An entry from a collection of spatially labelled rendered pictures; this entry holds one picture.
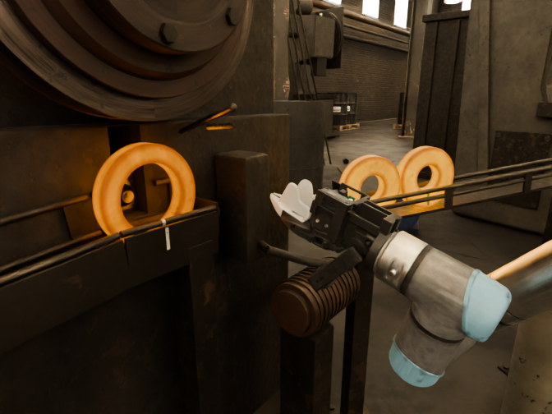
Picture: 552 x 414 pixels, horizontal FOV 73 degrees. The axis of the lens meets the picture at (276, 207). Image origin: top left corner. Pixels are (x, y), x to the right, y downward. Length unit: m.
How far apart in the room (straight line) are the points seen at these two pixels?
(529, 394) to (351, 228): 0.72
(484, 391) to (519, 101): 2.06
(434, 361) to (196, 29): 0.55
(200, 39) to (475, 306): 0.50
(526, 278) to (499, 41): 2.66
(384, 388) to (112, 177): 1.10
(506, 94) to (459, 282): 2.65
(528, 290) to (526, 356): 0.52
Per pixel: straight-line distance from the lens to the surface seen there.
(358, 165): 0.90
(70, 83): 0.58
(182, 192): 0.71
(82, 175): 0.70
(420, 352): 0.56
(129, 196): 0.75
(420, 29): 9.51
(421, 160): 0.99
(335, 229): 0.54
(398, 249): 0.51
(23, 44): 0.57
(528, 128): 3.04
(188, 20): 0.59
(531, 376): 1.12
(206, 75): 0.68
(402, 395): 1.41
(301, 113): 3.28
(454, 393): 1.47
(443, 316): 0.52
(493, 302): 0.50
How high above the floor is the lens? 0.92
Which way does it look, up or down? 16 degrees down
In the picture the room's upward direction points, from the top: straight up
